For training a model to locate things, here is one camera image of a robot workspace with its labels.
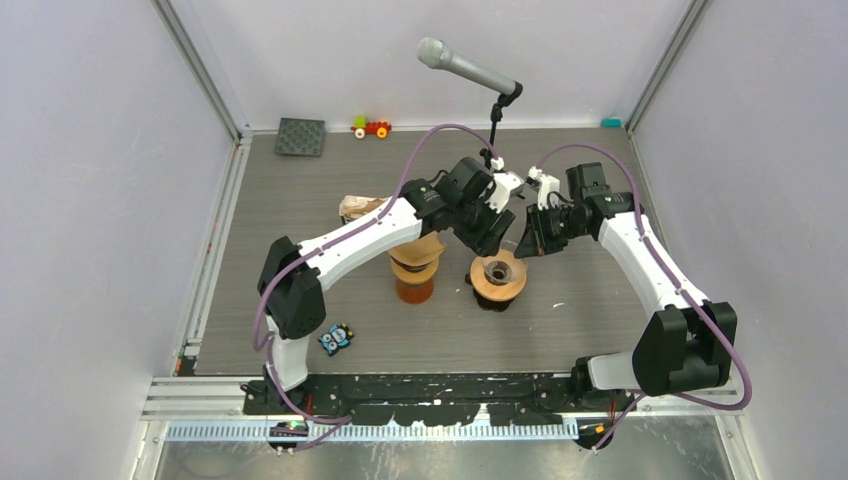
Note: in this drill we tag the blue owl sticker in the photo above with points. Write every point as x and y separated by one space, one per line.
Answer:
338 337

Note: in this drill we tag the wooden ring collar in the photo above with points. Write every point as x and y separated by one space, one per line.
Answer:
518 265

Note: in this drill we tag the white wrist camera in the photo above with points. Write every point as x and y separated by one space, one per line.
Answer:
506 185
546 187

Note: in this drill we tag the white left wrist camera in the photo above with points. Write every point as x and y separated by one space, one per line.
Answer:
506 185

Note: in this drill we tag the brown plastic dripper with handle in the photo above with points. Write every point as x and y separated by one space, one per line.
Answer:
493 301

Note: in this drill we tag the black microphone tripod stand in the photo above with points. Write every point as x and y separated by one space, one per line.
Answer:
496 116

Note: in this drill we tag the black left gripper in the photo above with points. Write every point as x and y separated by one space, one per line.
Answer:
486 241

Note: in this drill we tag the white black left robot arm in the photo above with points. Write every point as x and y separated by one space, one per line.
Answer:
469 200

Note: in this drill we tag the orange glass carafe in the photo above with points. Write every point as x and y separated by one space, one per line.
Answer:
414 294

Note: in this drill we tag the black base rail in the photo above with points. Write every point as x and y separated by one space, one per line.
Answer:
508 399

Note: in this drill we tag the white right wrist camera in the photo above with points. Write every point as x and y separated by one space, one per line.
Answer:
546 187

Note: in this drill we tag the grey microphone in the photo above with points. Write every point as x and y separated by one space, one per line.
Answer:
435 54

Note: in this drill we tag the teal block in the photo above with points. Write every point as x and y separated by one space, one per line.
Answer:
611 123

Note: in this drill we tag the brown paper coffee filter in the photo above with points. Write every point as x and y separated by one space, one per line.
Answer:
418 253

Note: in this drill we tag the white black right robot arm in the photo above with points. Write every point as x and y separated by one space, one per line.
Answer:
679 350

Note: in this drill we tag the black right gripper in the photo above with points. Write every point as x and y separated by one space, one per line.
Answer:
535 240

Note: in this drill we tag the orange coffee filter box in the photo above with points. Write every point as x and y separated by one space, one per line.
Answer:
353 207

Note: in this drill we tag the clear glass dripper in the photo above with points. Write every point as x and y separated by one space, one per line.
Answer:
498 271

